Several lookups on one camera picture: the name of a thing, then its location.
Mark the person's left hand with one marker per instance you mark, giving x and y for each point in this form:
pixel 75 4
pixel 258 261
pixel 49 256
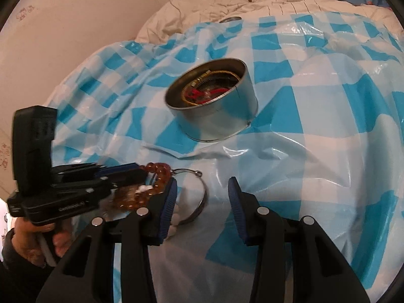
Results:
pixel 26 240

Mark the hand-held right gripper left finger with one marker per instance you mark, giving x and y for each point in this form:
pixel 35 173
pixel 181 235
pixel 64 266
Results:
pixel 167 210

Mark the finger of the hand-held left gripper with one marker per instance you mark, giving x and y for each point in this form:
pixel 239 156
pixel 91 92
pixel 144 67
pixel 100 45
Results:
pixel 129 181
pixel 121 169

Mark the round metal tin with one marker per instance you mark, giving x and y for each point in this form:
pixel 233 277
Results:
pixel 221 120

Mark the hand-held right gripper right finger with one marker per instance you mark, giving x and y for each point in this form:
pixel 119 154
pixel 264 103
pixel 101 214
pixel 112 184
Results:
pixel 236 210

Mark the white quilt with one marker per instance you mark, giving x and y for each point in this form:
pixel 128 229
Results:
pixel 202 9

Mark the silver bangle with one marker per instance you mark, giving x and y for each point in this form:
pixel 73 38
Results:
pixel 205 197

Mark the blue checked plastic sheet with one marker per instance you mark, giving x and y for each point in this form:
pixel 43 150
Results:
pixel 315 132

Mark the round metal lid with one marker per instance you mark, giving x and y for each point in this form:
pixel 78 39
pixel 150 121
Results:
pixel 230 20

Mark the red items inside tin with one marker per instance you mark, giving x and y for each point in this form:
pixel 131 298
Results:
pixel 225 76

